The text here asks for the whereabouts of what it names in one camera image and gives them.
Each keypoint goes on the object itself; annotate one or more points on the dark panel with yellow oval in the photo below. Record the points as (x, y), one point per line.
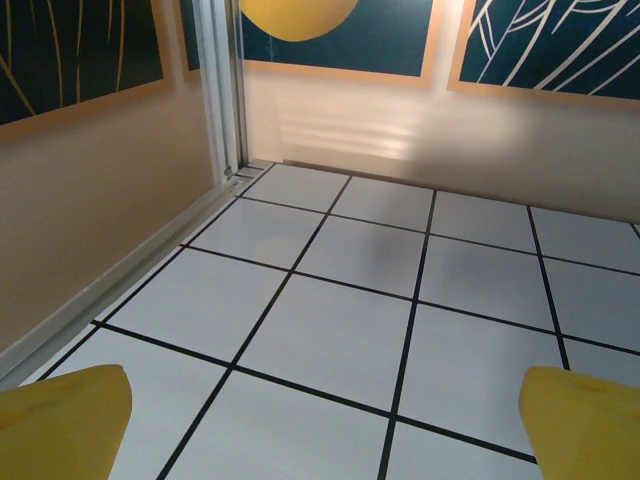
(350, 45)

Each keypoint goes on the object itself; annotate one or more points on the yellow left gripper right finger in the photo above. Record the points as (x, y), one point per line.
(585, 430)

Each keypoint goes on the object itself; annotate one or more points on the narrow dark wall panel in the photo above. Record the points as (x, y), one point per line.
(190, 30)

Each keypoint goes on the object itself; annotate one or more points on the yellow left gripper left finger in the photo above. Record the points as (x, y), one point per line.
(65, 425)

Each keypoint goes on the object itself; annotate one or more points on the aluminium side rail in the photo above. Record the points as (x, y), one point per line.
(125, 272)

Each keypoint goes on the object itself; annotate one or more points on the aluminium corner post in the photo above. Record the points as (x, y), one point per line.
(220, 75)

